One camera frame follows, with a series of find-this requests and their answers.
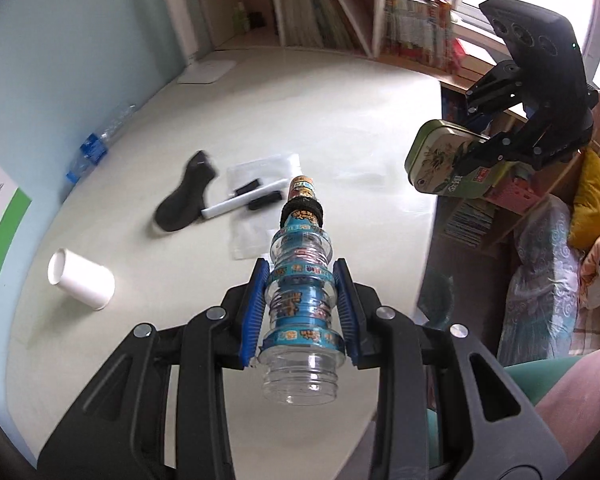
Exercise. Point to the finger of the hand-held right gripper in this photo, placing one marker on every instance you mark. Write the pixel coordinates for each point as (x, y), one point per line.
(505, 150)
(500, 87)

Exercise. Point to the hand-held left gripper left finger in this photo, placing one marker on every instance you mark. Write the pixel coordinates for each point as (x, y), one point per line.
(252, 310)

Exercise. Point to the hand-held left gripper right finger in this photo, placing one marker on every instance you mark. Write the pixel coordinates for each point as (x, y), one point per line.
(350, 310)

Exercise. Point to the ribbed bottle with blue label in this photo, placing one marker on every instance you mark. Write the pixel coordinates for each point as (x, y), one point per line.
(300, 280)

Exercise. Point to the green tin case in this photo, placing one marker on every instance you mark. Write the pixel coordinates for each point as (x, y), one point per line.
(435, 155)

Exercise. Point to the dark translucent bin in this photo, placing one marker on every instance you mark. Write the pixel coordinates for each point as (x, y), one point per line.
(437, 300)

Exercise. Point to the black sock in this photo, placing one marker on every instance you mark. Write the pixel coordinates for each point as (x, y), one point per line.
(180, 200)

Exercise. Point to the clear plastic bag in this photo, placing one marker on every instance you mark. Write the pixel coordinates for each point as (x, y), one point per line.
(260, 165)

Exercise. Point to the white plastic cup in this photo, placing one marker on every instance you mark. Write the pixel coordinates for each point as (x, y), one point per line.
(85, 280)

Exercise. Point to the blue label clear bottle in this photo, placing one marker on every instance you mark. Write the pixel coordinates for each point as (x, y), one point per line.
(92, 147)

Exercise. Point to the pink plastic basket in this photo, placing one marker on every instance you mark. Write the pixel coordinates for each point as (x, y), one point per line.
(515, 192)

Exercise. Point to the row of lower shelf books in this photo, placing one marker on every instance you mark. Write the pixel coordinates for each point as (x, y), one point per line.
(467, 222)

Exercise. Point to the row of colourful books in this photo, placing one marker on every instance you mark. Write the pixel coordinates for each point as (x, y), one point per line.
(415, 30)

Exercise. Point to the yellow pillow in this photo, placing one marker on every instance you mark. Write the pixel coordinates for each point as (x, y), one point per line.
(595, 200)

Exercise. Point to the blue patterned blanket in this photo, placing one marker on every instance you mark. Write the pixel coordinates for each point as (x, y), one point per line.
(540, 270)

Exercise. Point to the white leaning board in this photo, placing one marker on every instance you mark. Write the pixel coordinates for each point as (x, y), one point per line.
(350, 10)

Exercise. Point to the teal chair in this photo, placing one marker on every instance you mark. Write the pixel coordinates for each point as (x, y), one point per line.
(535, 380)

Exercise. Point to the row of thin books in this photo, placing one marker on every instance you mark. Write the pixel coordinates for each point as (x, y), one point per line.
(310, 15)

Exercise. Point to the wooden bookshelf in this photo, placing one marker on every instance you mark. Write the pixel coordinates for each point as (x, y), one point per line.
(276, 5)

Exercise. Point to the white desk lamp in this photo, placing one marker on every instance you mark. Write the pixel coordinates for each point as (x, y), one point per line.
(207, 70)

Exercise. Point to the small dark object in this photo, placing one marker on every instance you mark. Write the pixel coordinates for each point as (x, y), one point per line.
(256, 21)

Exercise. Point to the person's pink trouser leg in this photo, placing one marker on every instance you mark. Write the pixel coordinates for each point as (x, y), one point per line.
(590, 400)

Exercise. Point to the small green bottle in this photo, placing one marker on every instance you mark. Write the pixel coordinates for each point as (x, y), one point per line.
(240, 20)

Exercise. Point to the green striped wall poster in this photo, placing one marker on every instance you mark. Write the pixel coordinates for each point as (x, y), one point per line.
(0, 240)

